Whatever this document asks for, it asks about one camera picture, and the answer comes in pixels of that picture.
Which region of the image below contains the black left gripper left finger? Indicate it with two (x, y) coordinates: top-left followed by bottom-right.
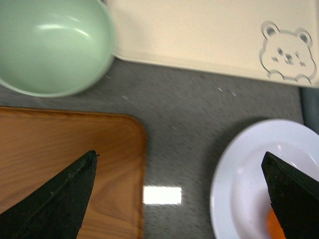
(0, 150), (98, 239)

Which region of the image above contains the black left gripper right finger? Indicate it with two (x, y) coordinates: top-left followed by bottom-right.
(261, 151), (319, 239)

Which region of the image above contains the orange mandarin fruit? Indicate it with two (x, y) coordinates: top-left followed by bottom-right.
(266, 209), (286, 239)

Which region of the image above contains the white round plate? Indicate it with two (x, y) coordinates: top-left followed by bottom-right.
(210, 119), (319, 239)

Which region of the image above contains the brown wooden cutting board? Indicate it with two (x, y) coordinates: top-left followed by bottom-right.
(0, 107), (147, 239)

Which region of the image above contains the beige bear serving tray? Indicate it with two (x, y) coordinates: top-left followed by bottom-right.
(105, 0), (319, 88)

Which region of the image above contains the light green bowl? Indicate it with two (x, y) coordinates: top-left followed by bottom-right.
(0, 0), (115, 98)

